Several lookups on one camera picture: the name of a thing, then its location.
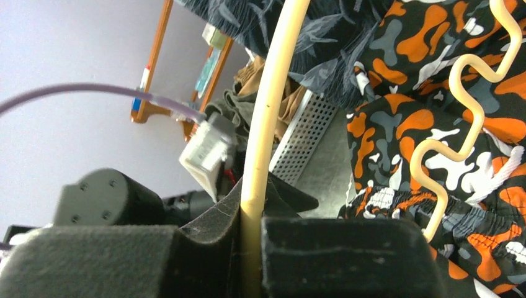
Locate orange wooden shelf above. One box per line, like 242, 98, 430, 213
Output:
128, 1, 208, 143

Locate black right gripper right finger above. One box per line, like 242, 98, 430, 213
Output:
261, 181, 448, 298

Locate orange camo shorts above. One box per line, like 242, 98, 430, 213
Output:
339, 1, 525, 297

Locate cream yellow hanger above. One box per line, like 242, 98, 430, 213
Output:
240, 1, 523, 297

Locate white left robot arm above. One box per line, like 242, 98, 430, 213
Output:
51, 168, 234, 227

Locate white plastic laundry basket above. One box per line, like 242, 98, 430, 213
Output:
267, 88, 340, 186

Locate tan khaki shorts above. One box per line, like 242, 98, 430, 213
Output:
233, 55, 307, 142

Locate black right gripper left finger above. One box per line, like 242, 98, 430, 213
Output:
1, 203, 239, 297

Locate olive green shorts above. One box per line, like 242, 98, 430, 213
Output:
204, 89, 257, 150

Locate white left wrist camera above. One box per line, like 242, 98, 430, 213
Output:
179, 113, 237, 202

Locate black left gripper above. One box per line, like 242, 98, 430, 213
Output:
218, 170, 320, 219

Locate blue blister pack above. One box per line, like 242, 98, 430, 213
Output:
195, 47, 221, 99

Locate white medicine box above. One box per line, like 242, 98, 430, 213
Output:
202, 24, 228, 50

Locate dark patterned shorts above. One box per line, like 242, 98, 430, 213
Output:
177, 0, 393, 110

